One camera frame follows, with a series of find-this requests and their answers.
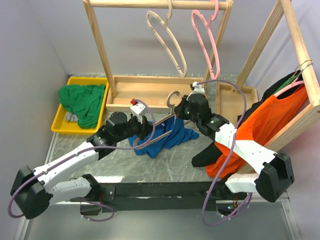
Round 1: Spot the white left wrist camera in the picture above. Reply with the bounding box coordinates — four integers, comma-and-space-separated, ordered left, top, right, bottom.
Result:
130, 98, 147, 124

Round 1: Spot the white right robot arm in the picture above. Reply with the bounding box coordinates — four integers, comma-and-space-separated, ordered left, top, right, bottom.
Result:
174, 93, 295, 203

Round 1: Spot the yellow plastic tray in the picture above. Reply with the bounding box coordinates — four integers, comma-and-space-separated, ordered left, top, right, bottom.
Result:
51, 76, 109, 135

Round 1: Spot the wooden clothes rack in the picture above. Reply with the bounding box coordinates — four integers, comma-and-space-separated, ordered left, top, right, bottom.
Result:
83, 0, 234, 113
216, 0, 320, 176

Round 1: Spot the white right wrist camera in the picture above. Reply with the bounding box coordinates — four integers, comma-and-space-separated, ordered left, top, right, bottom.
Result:
190, 81, 205, 95

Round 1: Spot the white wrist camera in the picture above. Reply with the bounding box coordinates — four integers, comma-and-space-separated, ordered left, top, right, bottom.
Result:
130, 98, 147, 124
190, 81, 205, 95

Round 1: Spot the beige wooden hanger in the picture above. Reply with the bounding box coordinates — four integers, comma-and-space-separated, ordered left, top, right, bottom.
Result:
146, 0, 188, 78
132, 91, 181, 150

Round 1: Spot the green hanger on right rack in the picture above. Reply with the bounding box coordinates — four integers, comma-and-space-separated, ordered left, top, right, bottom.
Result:
274, 75, 299, 95

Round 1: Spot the wooden clothes rack centre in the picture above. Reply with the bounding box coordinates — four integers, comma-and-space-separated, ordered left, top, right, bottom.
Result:
83, 0, 234, 113

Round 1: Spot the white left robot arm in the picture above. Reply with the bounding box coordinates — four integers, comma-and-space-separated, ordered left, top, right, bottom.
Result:
7, 112, 156, 220

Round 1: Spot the pink hanger on right rack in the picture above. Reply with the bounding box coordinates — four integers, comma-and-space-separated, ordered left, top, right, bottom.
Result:
272, 80, 305, 99

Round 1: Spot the blue tank top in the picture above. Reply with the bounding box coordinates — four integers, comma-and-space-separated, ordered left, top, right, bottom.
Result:
134, 117, 200, 159

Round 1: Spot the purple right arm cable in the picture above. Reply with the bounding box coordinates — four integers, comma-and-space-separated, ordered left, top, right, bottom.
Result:
197, 79, 253, 228

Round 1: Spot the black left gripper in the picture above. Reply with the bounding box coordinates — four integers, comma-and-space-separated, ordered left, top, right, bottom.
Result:
114, 113, 156, 143

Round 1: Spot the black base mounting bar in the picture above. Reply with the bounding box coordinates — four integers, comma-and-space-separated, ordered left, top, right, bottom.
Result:
69, 181, 248, 216

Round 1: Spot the black hanging garment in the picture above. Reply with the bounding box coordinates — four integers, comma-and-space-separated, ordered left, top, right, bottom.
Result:
191, 70, 303, 167

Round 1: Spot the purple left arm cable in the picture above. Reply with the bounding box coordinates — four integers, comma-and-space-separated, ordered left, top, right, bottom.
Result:
7, 99, 157, 223

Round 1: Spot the green garment in tray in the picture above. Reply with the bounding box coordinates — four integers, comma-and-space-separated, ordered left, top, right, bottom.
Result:
58, 84, 106, 129

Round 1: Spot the pink plastic hanger on rack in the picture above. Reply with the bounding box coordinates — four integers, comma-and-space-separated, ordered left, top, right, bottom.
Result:
190, 0, 223, 82

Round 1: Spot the wooden clothes rack right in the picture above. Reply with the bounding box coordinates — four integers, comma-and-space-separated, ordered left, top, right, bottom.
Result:
216, 0, 320, 176

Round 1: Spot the grey cloth in tray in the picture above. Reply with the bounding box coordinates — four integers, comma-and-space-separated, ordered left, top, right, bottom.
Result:
65, 111, 78, 123

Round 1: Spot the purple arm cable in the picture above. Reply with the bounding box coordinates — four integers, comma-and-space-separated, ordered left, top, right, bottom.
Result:
197, 79, 253, 228
7, 99, 157, 223

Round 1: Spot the orange hanging garment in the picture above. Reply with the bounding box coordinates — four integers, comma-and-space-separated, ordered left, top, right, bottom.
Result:
205, 85, 308, 178

